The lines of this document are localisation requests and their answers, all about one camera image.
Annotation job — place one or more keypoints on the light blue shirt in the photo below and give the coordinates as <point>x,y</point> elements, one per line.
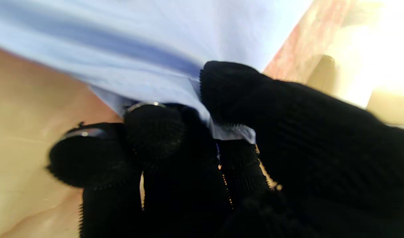
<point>139,43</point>

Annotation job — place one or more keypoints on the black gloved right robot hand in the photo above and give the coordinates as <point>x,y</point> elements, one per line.
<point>304,165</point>

